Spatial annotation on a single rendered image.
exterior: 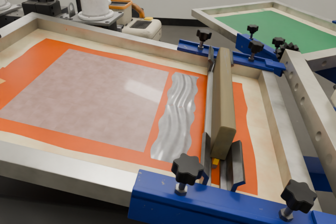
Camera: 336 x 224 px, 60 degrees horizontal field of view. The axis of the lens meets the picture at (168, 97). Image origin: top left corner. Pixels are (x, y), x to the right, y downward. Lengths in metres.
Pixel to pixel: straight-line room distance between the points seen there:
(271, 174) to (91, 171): 0.34
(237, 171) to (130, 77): 0.42
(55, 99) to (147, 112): 0.20
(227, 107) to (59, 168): 0.31
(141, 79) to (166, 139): 0.24
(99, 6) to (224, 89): 0.61
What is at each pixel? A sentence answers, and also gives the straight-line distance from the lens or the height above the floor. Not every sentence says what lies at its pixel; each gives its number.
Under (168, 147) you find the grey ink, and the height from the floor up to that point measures 1.06.
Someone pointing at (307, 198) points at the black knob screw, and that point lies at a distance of 0.46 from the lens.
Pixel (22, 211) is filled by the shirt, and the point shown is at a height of 0.91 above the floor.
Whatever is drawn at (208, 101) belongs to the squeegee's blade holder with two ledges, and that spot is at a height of 1.08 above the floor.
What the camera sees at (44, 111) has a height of 1.10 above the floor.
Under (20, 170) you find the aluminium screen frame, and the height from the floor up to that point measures 1.11.
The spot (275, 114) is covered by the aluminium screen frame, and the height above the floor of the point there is 1.05.
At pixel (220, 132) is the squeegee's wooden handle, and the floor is 1.13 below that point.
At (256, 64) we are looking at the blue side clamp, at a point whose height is 1.06.
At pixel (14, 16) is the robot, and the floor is 1.12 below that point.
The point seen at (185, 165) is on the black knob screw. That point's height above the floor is 1.15.
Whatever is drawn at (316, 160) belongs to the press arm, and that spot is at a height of 0.92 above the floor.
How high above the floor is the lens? 1.45
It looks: 32 degrees down
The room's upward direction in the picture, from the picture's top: straight up
